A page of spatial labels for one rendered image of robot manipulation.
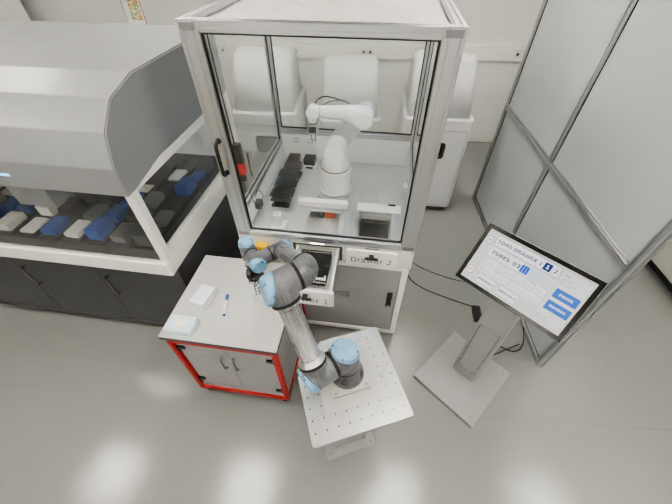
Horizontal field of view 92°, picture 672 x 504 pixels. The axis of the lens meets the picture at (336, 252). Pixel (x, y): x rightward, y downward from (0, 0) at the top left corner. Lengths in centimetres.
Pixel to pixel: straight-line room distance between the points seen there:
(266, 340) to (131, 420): 124
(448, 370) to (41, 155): 254
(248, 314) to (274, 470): 95
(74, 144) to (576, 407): 313
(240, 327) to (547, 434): 198
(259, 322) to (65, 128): 118
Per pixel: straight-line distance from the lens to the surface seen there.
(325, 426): 154
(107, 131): 168
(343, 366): 139
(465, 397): 249
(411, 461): 232
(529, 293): 172
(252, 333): 176
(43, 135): 187
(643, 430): 301
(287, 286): 117
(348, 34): 134
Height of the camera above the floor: 224
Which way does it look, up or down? 46 degrees down
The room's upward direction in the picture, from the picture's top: straight up
